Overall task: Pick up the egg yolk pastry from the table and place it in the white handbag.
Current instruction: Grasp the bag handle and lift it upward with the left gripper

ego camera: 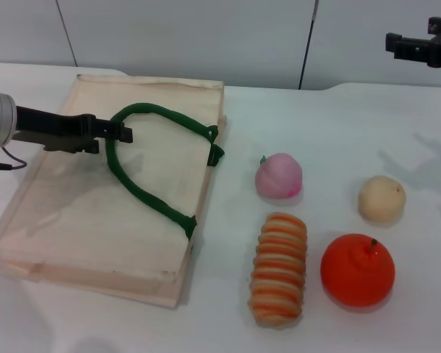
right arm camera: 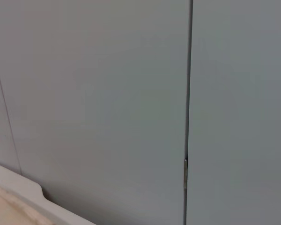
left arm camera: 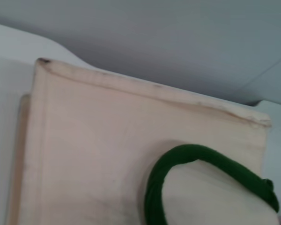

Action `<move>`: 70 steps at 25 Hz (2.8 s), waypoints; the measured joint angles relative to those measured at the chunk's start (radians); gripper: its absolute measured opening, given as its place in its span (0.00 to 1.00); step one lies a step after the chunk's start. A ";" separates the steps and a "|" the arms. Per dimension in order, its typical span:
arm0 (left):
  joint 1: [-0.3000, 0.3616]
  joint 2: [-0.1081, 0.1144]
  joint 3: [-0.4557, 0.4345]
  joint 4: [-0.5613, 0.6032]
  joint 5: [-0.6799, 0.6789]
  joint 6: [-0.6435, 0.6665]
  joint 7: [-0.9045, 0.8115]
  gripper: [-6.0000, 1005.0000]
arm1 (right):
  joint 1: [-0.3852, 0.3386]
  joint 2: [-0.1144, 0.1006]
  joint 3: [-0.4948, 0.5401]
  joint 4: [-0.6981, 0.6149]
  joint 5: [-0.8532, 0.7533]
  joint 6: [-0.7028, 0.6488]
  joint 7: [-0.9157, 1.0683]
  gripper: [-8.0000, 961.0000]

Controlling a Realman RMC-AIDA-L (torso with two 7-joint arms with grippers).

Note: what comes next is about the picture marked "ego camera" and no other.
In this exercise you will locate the orange persimmon with stem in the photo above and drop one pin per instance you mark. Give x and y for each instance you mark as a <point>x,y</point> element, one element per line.
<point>354,276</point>

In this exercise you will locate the orange striped bread roll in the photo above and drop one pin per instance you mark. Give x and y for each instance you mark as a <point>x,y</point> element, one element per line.
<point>279,268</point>

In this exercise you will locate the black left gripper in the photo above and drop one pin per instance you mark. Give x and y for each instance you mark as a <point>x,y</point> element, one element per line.
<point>55,128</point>

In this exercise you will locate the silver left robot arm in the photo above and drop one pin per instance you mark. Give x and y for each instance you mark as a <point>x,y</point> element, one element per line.
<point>0,117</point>

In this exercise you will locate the beige round fruit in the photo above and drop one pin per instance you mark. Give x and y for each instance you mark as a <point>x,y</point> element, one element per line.
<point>381,198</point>

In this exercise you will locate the pink peach bun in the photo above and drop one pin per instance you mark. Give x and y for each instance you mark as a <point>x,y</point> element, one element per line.
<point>278,177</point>

